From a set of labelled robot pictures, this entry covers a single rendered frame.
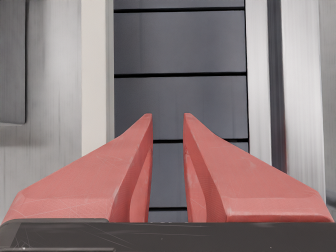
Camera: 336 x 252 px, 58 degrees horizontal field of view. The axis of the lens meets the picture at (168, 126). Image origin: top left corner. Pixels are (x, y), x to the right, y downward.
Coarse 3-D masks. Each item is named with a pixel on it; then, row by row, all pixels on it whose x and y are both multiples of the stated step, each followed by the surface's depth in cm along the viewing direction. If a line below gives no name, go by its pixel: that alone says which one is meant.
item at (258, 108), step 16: (256, 0) 18; (256, 16) 18; (256, 32) 18; (256, 48) 18; (256, 64) 18; (256, 80) 18; (256, 96) 18; (256, 112) 18; (256, 128) 18; (256, 144) 17
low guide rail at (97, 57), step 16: (96, 0) 14; (112, 0) 16; (96, 16) 14; (112, 16) 16; (96, 32) 14; (112, 32) 16; (96, 48) 14; (112, 48) 16; (96, 64) 14; (112, 64) 16; (96, 80) 14; (112, 80) 16; (96, 96) 14; (112, 96) 16; (96, 112) 14; (112, 112) 15; (96, 128) 14; (112, 128) 15; (96, 144) 14
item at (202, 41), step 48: (144, 0) 18; (192, 0) 18; (240, 0) 18; (144, 48) 18; (192, 48) 18; (240, 48) 18; (144, 96) 18; (192, 96) 17; (240, 96) 17; (240, 144) 17
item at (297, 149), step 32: (288, 0) 9; (288, 32) 9; (288, 64) 9; (288, 96) 9; (320, 96) 9; (288, 128) 9; (320, 128) 9; (288, 160) 9; (320, 160) 9; (320, 192) 9
